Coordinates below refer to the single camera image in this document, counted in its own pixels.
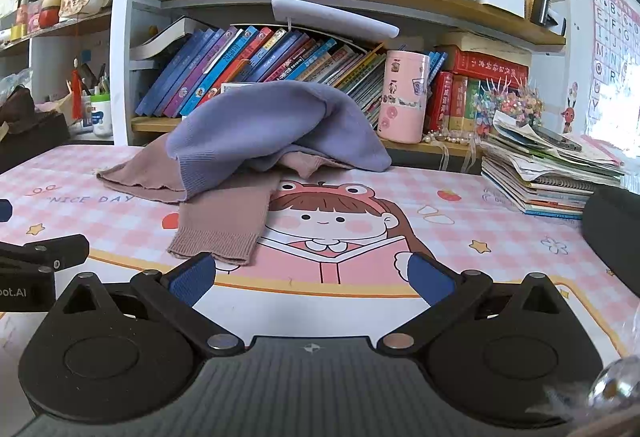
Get pink sticker tumbler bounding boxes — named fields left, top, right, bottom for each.
left=377, top=50, right=431, bottom=144

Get brown cloth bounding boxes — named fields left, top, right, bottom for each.
left=0, top=84, right=66, bottom=135

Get purple and mauve knit sweater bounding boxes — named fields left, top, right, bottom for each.
left=96, top=82, right=393, bottom=267

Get red tassel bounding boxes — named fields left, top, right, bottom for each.
left=70, top=58, right=86, bottom=120

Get dark rounded object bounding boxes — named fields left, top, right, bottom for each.
left=582, top=184, right=640, bottom=303

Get red upright book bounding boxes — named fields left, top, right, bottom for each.
left=426, top=71, right=453, bottom=133
left=448, top=74, right=469, bottom=132

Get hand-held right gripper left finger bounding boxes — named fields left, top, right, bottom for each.
left=52, top=252, right=246, bottom=359

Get wooden side shelf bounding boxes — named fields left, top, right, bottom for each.
left=0, top=10, right=113, bottom=50

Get thick red dictionary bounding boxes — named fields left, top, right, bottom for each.
left=440, top=46, right=531, bottom=80

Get cartoon wall sticker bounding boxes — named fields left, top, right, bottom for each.
left=560, top=82, right=581, bottom=135

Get pearl bead string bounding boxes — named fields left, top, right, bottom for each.
left=422, top=130, right=483, bottom=148

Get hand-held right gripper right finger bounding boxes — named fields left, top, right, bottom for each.
left=376, top=252, right=583, bottom=359

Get row of colourful children's books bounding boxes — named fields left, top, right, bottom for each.
left=135, top=24, right=388, bottom=128

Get pink alphabet wall poster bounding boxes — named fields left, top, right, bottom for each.
left=585, top=0, right=640, bottom=138

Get clear round bauble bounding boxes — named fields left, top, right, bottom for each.
left=587, top=357, right=640, bottom=413

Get thick cream book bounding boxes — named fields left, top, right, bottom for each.
left=437, top=32, right=533, bottom=55

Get pen holder with pens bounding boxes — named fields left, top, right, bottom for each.
left=65, top=62, right=111, bottom=98

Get small black device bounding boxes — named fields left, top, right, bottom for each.
left=529, top=0, right=567, bottom=37

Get white bottle with blue label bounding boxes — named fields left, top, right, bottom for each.
left=90, top=92, right=115, bottom=138

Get red round doll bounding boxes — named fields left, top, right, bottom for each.
left=37, top=0, right=61, bottom=29

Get stack of notebooks and papers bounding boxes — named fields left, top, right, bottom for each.
left=480, top=110, right=626, bottom=220

